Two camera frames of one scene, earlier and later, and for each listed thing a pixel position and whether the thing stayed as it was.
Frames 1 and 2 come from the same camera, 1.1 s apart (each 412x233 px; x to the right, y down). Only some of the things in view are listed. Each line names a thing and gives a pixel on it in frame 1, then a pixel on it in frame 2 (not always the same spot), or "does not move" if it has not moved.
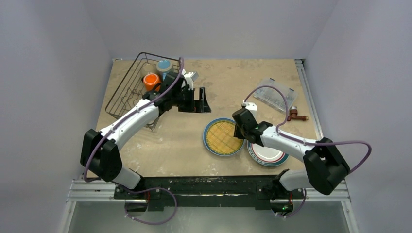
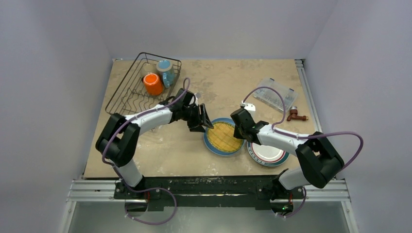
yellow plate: x=220 y=137 does not move
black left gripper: x=199 y=106 -> x=201 y=120
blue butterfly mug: x=164 y=66 does not move
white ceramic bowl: x=148 y=68 does not move
